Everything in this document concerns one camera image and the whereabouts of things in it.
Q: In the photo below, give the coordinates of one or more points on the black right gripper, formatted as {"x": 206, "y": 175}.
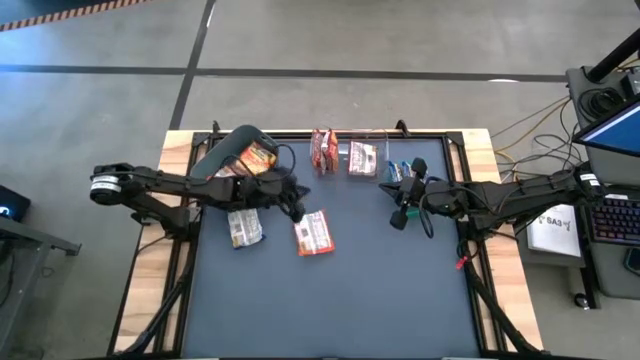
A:
{"x": 425, "y": 192}

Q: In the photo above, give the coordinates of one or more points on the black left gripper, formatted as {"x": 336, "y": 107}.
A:
{"x": 260, "y": 192}

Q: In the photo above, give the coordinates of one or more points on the blue Maruchan ramen pack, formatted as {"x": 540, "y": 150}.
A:
{"x": 406, "y": 169}
{"x": 394, "y": 171}
{"x": 245, "y": 227}

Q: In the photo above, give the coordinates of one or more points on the orange Maruchan ramen pack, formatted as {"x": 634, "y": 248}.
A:
{"x": 256, "y": 159}
{"x": 225, "y": 172}
{"x": 314, "y": 232}

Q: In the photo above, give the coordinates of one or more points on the dark grey plastic bin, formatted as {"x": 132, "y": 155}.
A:
{"x": 225, "y": 145}

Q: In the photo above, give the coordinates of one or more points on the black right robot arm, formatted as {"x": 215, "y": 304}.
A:
{"x": 525, "y": 192}

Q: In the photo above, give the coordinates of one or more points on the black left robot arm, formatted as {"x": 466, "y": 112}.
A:
{"x": 170, "y": 180}

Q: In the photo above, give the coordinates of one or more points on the green translucent plastic bin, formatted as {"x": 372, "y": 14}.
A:
{"x": 413, "y": 214}

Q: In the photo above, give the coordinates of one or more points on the clear plastic bin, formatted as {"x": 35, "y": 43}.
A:
{"x": 345, "y": 150}

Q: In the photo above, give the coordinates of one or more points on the white paper sheet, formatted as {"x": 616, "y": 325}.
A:
{"x": 555, "y": 235}

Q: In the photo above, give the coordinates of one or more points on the black caster wheel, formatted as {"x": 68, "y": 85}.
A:
{"x": 581, "y": 301}

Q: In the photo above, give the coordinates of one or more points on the grey computer cart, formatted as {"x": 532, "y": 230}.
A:
{"x": 580, "y": 82}

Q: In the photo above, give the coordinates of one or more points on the black keyboard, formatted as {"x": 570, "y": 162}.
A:
{"x": 615, "y": 220}

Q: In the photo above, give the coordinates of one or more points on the monitor with blue screen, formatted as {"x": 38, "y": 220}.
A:
{"x": 617, "y": 132}

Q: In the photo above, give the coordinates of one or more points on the dark computer mouse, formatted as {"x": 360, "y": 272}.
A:
{"x": 634, "y": 261}

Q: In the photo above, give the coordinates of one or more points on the black stand pole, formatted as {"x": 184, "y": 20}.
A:
{"x": 612, "y": 59}

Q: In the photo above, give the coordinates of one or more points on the grey metal stand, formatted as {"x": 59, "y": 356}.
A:
{"x": 35, "y": 240}

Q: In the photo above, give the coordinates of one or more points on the black electronic device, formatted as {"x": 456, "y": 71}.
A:
{"x": 12, "y": 202}

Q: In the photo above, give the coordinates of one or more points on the black mat with hazard stripe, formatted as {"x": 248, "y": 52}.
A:
{"x": 30, "y": 9}

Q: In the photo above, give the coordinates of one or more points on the black metal table frame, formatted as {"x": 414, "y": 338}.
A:
{"x": 454, "y": 141}

